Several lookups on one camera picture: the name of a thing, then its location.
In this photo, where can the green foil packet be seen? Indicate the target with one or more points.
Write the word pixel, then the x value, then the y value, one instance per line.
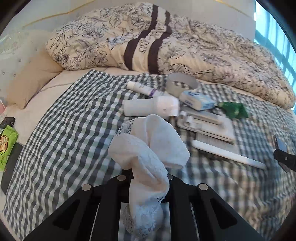
pixel 234 110

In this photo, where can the small white purple tube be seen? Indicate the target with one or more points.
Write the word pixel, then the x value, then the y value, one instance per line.
pixel 143 89

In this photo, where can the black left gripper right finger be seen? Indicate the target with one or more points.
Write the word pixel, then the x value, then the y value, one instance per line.
pixel 199 213

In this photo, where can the checkered cloth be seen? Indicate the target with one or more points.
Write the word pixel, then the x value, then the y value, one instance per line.
pixel 68 148

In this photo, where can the window with blue bars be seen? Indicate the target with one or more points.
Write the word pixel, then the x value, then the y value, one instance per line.
pixel 269 34

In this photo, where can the white handheld device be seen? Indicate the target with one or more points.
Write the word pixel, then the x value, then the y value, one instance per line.
pixel 163 106

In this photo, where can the white comb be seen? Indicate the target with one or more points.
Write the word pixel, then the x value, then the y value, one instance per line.
pixel 223 149

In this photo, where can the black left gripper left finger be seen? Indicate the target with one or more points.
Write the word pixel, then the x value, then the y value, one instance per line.
pixel 91 213

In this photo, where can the beige pillow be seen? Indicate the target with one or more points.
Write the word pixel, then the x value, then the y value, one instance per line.
pixel 33 77

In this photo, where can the white lace sock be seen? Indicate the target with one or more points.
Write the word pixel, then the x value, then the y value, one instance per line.
pixel 148 147

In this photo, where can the black flat box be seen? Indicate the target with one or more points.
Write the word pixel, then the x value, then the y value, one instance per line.
pixel 10 166

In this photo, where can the green snack packet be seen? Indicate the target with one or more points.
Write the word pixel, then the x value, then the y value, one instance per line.
pixel 8 139

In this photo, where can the blue white tissue pack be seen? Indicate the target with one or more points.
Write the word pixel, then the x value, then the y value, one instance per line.
pixel 196 100

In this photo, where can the white lint roller tray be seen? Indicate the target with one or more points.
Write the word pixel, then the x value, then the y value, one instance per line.
pixel 206 123

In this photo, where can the floral quilt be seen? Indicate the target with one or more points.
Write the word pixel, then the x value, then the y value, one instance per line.
pixel 144 37

